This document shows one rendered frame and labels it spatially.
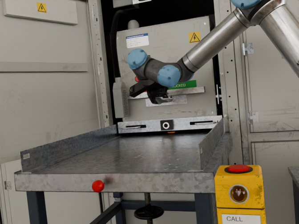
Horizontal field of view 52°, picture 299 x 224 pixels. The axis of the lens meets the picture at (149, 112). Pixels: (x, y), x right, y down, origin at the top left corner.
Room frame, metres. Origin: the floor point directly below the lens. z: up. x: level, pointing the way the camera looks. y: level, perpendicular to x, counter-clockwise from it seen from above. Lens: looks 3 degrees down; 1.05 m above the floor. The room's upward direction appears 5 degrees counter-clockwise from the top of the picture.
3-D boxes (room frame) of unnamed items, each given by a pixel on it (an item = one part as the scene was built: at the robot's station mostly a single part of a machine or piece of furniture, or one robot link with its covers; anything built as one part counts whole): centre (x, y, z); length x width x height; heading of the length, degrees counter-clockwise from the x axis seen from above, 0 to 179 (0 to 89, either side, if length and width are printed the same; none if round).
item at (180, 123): (1.55, -0.09, 0.89); 0.54 x 0.05 x 0.06; 71
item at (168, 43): (1.53, -0.09, 1.15); 0.48 x 0.01 x 0.48; 71
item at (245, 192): (0.51, -0.14, 0.87); 0.03 x 0.01 x 0.03; 71
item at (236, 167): (0.55, -0.15, 0.90); 0.04 x 0.04 x 0.02
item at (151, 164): (1.17, 0.04, 0.82); 0.68 x 0.62 x 0.06; 161
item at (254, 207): (0.55, -0.15, 0.85); 0.08 x 0.08 x 0.10; 71
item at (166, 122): (1.51, -0.08, 0.90); 0.06 x 0.03 x 0.05; 71
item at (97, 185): (0.83, 0.16, 0.82); 0.04 x 0.03 x 0.03; 161
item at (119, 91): (1.54, 0.14, 1.04); 0.08 x 0.05 x 0.17; 161
